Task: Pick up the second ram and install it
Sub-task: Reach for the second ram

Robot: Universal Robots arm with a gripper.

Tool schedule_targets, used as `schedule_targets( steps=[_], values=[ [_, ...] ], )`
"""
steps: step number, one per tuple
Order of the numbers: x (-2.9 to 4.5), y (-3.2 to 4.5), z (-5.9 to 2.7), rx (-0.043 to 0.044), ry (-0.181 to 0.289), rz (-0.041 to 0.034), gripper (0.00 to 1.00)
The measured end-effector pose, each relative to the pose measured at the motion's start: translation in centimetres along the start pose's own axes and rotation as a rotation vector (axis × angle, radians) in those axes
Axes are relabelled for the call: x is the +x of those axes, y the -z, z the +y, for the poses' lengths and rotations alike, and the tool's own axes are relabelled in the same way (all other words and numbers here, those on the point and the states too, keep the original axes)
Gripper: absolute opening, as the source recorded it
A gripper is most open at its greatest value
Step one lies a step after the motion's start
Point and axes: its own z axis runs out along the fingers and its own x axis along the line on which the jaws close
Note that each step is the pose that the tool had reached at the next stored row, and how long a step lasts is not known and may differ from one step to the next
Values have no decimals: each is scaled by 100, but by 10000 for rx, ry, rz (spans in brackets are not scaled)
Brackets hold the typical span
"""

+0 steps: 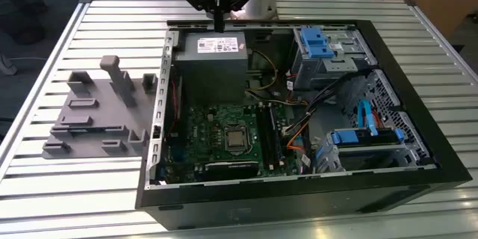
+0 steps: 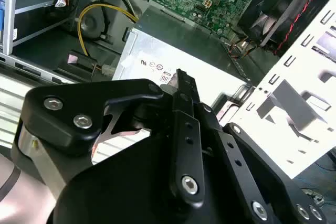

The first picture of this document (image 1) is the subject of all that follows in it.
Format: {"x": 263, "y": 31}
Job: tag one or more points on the black RAM slot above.
{"x": 267, "y": 138}

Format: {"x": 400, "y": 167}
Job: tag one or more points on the silver CPU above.
{"x": 235, "y": 140}

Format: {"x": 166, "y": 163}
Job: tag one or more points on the grey power supply unit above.
{"x": 209, "y": 76}

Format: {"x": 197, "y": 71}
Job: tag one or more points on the blue drive latch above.
{"x": 314, "y": 43}

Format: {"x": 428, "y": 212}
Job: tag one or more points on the CPU socket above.
{"x": 235, "y": 126}

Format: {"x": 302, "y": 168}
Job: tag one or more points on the black PC case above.
{"x": 261, "y": 202}

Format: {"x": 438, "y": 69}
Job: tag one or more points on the green motherboard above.
{"x": 202, "y": 152}

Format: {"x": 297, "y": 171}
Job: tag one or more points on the black graphics card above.
{"x": 231, "y": 170}

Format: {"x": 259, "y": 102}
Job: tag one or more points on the grey parts rack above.
{"x": 100, "y": 116}

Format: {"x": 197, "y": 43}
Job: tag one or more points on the blue RAM stick white label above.
{"x": 86, "y": 131}

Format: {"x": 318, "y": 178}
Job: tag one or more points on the white plastic stand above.
{"x": 7, "y": 66}

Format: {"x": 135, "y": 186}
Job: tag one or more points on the silver disk bay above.
{"x": 377, "y": 147}

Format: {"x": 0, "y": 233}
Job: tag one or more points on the silver drive cage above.
{"x": 335, "y": 66}

